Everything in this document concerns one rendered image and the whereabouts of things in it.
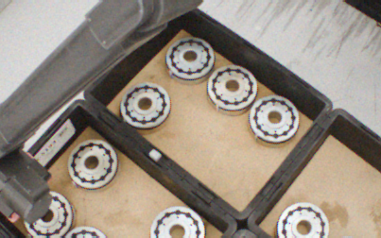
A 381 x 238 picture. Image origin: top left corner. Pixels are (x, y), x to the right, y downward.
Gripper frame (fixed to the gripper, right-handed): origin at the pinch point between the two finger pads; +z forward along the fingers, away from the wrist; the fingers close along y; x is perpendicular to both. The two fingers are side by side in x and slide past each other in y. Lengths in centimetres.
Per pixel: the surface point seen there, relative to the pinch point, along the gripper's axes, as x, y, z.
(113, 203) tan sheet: -8.6, 9.2, 13.7
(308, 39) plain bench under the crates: -14, 71, 30
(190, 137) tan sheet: -11.2, 29.3, 14.9
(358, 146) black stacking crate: -40, 49, 12
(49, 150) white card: 6.8, 8.4, 8.0
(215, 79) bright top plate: -7.7, 41.6, 12.9
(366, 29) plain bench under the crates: -24, 84, 31
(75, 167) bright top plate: 1.3, 9.4, 10.7
